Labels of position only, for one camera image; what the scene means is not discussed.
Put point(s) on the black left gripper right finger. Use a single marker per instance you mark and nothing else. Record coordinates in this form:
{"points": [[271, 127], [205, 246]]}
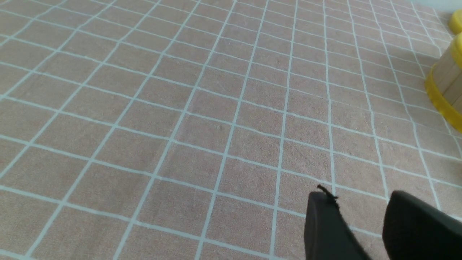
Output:
{"points": [[415, 230]]}

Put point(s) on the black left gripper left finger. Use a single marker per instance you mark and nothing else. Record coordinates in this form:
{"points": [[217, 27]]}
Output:
{"points": [[327, 235]]}

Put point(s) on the bamboo steamer tray yellow rim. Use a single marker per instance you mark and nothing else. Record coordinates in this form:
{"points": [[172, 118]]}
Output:
{"points": [[444, 84]]}

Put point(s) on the yellow bamboo steamer lid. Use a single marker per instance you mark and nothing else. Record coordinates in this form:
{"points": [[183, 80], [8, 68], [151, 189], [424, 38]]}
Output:
{"points": [[455, 22]]}

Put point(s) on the pink checkered tablecloth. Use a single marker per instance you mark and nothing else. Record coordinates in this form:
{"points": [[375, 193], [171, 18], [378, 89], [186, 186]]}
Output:
{"points": [[195, 129]]}

